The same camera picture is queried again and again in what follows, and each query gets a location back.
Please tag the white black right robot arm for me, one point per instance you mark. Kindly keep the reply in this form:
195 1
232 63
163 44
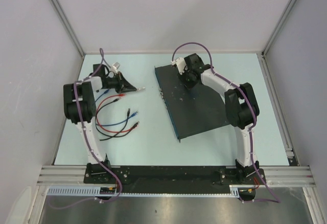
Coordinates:
241 107

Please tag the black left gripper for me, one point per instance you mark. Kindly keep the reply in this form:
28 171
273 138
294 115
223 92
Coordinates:
123 85

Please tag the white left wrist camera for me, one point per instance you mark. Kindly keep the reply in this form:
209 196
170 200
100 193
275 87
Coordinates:
114 67

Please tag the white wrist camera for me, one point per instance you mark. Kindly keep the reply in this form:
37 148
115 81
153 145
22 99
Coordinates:
114 67
180 64

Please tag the aluminium front frame rail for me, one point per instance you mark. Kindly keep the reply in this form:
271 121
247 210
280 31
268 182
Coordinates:
277 176

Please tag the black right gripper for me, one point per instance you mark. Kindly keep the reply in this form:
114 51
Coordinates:
181 76

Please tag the small clear connector plug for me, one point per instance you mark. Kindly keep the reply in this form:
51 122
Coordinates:
141 89

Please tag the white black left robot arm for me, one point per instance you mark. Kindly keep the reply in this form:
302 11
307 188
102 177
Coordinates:
80 109

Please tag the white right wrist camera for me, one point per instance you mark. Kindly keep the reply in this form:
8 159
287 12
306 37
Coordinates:
180 64

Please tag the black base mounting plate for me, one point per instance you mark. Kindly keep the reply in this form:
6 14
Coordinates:
173 176

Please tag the dark network switch box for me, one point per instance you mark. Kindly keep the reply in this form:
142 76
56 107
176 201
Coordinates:
191 111

